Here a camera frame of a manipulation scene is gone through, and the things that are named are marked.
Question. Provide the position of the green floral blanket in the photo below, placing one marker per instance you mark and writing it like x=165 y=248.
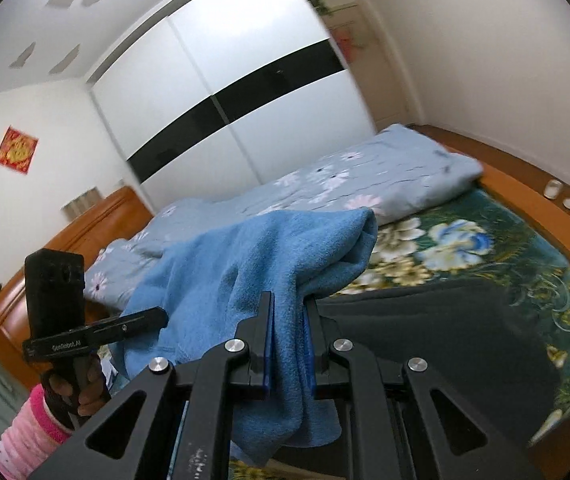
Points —
x=465 y=250

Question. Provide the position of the red door decoration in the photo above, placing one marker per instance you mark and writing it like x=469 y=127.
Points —
x=349 y=42

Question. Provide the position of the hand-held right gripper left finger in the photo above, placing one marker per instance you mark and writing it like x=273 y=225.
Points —
x=269 y=360

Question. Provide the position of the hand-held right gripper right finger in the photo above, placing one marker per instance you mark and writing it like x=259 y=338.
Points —
x=309 y=360

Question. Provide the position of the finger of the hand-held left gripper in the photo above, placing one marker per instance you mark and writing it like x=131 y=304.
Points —
x=145 y=320

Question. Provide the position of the white door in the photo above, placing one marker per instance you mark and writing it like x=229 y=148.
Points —
x=385 y=75

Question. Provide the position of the red wall decoration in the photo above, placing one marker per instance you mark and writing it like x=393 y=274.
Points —
x=16 y=150

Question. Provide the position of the wall switches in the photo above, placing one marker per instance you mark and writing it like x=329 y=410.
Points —
x=81 y=203

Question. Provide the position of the white wardrobe with black stripe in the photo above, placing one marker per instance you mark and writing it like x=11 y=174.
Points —
x=265 y=50

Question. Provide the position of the person's left hand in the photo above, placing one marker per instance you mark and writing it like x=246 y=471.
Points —
x=55 y=390

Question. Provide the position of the blue fleece garment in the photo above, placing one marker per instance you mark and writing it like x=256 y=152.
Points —
x=245 y=265

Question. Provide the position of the blue flowered quilt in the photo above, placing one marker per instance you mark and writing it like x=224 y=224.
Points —
x=365 y=180

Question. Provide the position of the wooden headboard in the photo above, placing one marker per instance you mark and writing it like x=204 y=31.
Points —
x=65 y=240

